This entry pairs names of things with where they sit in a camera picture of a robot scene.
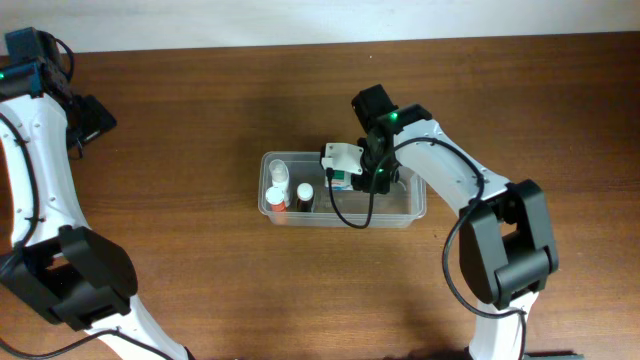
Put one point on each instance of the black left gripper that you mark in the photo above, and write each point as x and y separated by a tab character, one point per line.
100	116

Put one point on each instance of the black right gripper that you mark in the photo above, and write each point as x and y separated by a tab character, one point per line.
381	184

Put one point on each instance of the white medicine box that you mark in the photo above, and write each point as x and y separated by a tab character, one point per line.
340	181

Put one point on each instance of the dark bottle with white cap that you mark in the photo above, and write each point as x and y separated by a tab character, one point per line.
305	197

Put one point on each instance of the white bottle with clear cap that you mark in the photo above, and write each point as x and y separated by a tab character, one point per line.
280	178

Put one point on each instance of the orange effervescent tablet tube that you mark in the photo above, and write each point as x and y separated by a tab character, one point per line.
276	199

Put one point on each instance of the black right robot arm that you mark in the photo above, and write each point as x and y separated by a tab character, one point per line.
500	252

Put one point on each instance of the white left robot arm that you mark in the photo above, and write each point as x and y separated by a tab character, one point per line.
57	265

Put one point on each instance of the clear plastic container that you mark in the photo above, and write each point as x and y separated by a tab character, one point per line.
405	202

